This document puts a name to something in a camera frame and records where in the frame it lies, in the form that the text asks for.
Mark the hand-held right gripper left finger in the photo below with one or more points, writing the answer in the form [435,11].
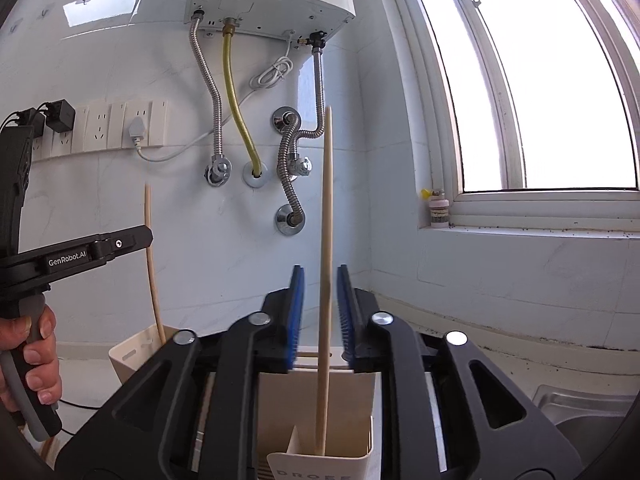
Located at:
[298,310]

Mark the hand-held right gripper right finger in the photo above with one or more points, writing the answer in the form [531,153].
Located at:
[344,310]

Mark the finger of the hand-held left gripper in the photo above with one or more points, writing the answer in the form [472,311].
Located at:
[125,242]

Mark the light wooden chopstick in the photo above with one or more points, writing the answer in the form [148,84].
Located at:
[152,280]
[326,210]

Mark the cream plastic utensil holder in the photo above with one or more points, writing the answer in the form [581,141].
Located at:
[285,400]

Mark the person's left hand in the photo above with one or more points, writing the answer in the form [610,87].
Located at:
[45,370]

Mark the chrome angle valve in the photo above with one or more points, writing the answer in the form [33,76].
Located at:
[302,166]
[219,170]

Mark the small white canister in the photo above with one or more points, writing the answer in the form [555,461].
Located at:
[440,212]

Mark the black power adapter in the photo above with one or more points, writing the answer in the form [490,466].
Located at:
[34,121]
[61,116]

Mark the stainless steel sink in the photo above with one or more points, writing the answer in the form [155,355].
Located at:
[585,410]

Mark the black heater valve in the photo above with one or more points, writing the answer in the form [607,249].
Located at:
[316,41]

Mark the white water heater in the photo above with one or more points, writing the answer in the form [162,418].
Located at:
[270,5]

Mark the white framed window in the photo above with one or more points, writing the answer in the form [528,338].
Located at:
[550,85]

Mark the chrome wall flange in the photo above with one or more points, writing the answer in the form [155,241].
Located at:
[279,119]
[284,225]

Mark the row of white wall sockets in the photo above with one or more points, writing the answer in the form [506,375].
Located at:
[97,127]

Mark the white wall flange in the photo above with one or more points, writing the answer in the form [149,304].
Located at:
[248,179]

